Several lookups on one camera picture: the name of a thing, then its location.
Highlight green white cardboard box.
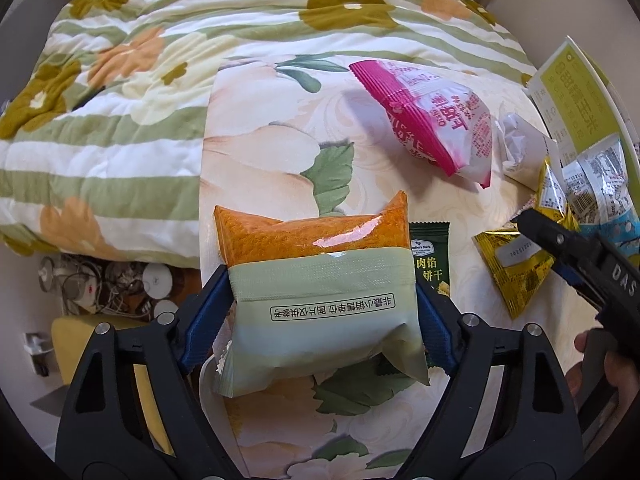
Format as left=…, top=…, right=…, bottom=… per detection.
left=526, top=37, right=639, bottom=202

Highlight gold yellow snack bag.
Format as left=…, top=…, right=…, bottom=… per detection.
left=473, top=156, right=579, bottom=320

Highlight yellow stool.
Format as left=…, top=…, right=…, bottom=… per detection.
left=51, top=314, right=174, bottom=455

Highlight orange green snack bag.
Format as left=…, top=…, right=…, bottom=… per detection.
left=214, top=192, right=430, bottom=398

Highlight tangled cables and chargers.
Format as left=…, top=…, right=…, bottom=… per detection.
left=37, top=252, right=202, bottom=321

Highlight dark green biscuit pack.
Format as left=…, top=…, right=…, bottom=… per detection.
left=408, top=221, right=452, bottom=369

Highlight pink white Oishi bag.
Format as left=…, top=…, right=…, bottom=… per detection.
left=349, top=60, right=494, bottom=188

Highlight floral green striped quilt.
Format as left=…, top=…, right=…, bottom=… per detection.
left=1, top=0, right=539, bottom=268

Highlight person's right hand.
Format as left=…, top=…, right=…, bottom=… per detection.
left=565, top=351, right=639, bottom=417

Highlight white paper receipt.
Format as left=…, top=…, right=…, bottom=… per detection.
left=496, top=105, right=563, bottom=191

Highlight blue white snack bag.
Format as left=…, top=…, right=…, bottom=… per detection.
left=562, top=133, right=639, bottom=266

